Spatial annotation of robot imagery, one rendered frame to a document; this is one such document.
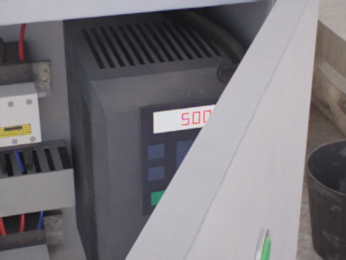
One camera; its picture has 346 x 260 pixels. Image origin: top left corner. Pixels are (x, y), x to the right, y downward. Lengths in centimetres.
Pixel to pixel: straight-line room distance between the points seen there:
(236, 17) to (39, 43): 18
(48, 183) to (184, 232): 45
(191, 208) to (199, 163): 3
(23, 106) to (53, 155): 10
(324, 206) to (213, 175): 192
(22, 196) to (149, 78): 19
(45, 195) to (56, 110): 8
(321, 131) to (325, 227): 83
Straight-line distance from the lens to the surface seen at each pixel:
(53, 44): 73
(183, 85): 60
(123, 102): 59
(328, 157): 242
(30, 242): 76
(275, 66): 41
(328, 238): 230
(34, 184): 73
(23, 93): 66
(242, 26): 67
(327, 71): 309
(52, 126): 77
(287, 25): 47
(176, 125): 59
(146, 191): 61
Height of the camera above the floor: 141
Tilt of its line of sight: 28 degrees down
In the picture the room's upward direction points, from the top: straight up
